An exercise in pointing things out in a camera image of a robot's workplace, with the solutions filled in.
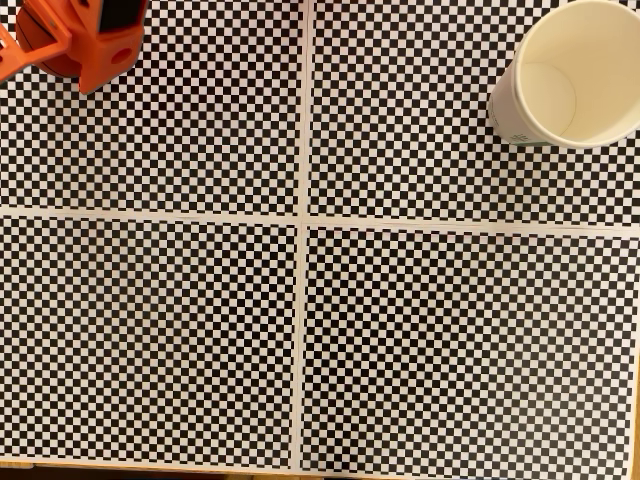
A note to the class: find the white paper cup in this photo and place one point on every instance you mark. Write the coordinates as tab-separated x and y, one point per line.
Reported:
550	30

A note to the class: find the small orange basketball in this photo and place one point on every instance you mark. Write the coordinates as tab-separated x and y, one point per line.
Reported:
60	67

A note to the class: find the black white checkerboard paper sheet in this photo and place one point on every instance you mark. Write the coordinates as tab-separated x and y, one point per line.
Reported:
150	340
465	350
175	140
400	125

